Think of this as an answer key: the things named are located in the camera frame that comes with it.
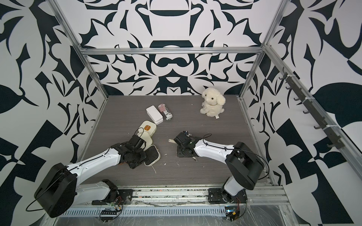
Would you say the cream nail clipper case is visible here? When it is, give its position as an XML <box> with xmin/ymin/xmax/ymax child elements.
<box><xmin>140</xmin><ymin>121</ymin><xmax>156</xmax><ymax>137</ymax></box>

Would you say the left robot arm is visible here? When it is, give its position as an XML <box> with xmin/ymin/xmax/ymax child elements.
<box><xmin>34</xmin><ymin>135</ymin><xmax>148</xmax><ymax>218</ymax></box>

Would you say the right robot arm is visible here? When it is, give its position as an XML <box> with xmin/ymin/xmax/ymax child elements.
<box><xmin>169</xmin><ymin>131</ymin><xmax>266</xmax><ymax>203</ymax></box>

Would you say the flag pattern can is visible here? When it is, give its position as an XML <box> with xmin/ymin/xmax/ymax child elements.
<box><xmin>157</xmin><ymin>103</ymin><xmax>173</xmax><ymax>121</ymax></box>

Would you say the white rectangular box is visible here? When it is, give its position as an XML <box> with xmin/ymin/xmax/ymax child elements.
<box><xmin>146</xmin><ymin>105</ymin><xmax>164</xmax><ymax>125</ymax></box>

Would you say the white plush dog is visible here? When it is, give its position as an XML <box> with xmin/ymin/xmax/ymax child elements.
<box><xmin>200</xmin><ymin>88</ymin><xmax>226</xmax><ymax>119</ymax></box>

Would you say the left electronics board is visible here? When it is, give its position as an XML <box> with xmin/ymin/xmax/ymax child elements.
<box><xmin>99</xmin><ymin>209</ymin><xmax>119</xmax><ymax>222</ymax></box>

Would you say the electronics board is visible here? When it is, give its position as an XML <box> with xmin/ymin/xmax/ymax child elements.
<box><xmin>99</xmin><ymin>209</ymin><xmax>119</xmax><ymax>222</ymax></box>
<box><xmin>224</xmin><ymin>206</ymin><xmax>240</xmax><ymax>221</ymax></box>

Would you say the right electronics board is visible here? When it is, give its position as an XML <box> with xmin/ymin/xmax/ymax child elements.
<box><xmin>224</xmin><ymin>206</ymin><xmax>240</xmax><ymax>221</ymax></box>

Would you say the aluminium front rail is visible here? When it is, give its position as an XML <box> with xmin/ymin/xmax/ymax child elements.
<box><xmin>69</xmin><ymin>184</ymin><xmax>291</xmax><ymax>209</ymax></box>

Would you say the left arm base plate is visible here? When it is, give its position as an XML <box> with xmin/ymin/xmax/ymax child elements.
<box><xmin>91</xmin><ymin>189</ymin><xmax>133</xmax><ymax>205</ymax></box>

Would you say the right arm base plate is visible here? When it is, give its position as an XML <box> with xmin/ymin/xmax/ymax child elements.
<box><xmin>207</xmin><ymin>188</ymin><xmax>248</xmax><ymax>204</ymax></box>

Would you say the wall hook rack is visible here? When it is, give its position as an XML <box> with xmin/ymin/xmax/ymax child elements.
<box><xmin>280</xmin><ymin>68</ymin><xmax>346</xmax><ymax>149</ymax></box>

